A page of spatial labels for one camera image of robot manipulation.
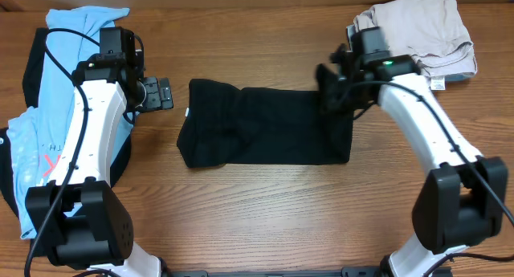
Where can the grey folded garment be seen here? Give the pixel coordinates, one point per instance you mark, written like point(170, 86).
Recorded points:
point(454, 60)

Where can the light blue printed t-shirt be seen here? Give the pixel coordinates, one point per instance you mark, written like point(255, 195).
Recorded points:
point(37, 136)

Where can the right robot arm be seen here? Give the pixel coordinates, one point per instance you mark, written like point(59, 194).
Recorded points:
point(461, 202)

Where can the beige folded garment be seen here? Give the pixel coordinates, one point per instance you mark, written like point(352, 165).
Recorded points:
point(437, 18)

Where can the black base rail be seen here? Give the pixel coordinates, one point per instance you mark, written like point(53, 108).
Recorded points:
point(273, 274)

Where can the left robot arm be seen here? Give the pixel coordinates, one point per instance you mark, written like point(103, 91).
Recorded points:
point(80, 222)

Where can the black t-shirt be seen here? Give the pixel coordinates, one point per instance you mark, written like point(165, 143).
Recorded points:
point(227, 125)

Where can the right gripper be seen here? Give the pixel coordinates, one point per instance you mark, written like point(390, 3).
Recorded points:
point(331, 101)

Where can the black garment under pile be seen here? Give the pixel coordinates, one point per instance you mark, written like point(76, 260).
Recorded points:
point(30, 85)

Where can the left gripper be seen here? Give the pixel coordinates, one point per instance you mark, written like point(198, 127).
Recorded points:
point(155, 101)

